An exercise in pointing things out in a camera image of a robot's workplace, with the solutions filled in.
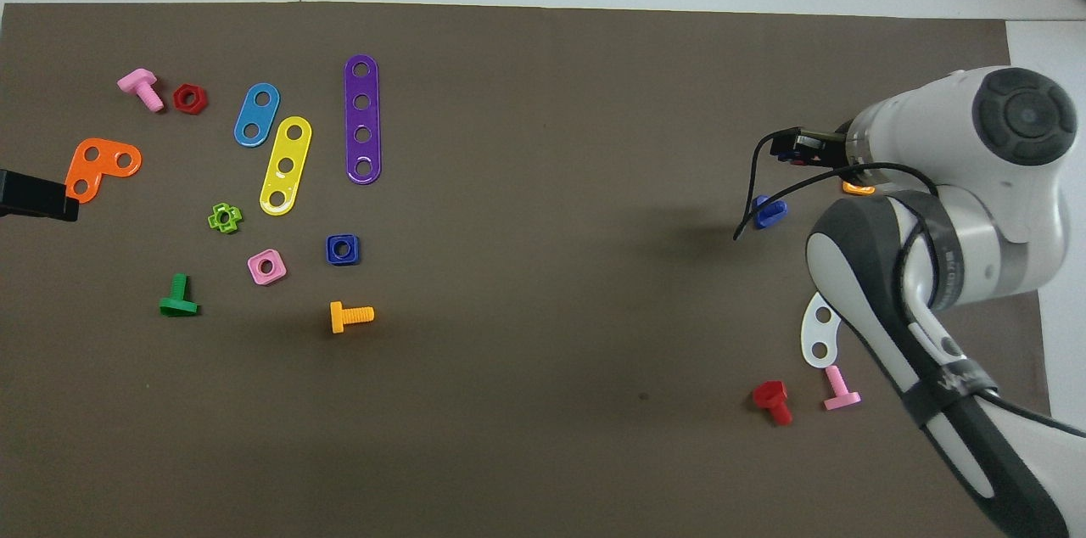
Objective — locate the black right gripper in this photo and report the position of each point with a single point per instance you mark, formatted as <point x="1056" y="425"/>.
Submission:
<point x="825" y="148"/>

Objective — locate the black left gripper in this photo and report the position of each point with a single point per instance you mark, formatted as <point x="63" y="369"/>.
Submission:
<point x="38" y="197"/>

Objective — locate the blue plastic screw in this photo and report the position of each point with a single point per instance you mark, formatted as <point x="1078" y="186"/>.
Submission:
<point x="770" y="214"/>

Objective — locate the blue square plastic nut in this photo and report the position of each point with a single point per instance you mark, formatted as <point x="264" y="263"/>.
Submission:
<point x="353" y="256"/>

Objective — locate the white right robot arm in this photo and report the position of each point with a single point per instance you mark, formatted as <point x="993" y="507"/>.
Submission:
<point x="959" y="182"/>

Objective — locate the orange three-hole angled plate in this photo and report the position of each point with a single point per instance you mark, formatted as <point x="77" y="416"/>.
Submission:
<point x="106" y="169"/>

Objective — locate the orange square plastic nut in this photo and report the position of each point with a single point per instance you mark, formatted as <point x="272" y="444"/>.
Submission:
<point x="857" y="189"/>

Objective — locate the pink plastic screw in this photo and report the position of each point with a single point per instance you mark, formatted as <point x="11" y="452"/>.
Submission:
<point x="840" y="394"/>
<point x="136" y="81"/>

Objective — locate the green plastic screw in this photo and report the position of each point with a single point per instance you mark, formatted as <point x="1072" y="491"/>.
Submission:
<point x="178" y="305"/>

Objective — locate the white curved perforated strip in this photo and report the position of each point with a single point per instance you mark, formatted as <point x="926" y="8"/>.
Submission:
<point x="813" y="333"/>

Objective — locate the red hexagonal plastic nut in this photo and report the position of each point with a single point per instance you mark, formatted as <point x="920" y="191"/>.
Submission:
<point x="200" y="103"/>

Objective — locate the lime cross-shaped plastic nut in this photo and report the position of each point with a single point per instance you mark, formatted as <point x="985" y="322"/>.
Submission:
<point x="236" y="220"/>

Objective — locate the blue two-hole strip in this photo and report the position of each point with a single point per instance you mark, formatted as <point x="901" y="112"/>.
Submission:
<point x="257" y="114"/>

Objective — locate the red plastic screw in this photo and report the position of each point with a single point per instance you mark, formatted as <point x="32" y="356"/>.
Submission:
<point x="770" y="394"/>

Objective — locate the pink square plastic nut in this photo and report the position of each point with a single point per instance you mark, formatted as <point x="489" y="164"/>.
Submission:
<point x="277" y="273"/>

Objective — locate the yellow three-hole strip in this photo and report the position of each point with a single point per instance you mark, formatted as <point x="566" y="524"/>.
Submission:
<point x="290" y="149"/>

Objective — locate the brown table mat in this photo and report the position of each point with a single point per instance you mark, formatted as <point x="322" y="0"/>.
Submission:
<point x="543" y="309"/>

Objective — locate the purple four-hole strip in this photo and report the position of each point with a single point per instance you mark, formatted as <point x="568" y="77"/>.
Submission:
<point x="362" y="118"/>

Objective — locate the orange plastic screw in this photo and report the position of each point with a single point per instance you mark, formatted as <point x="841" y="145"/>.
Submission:
<point x="352" y="316"/>

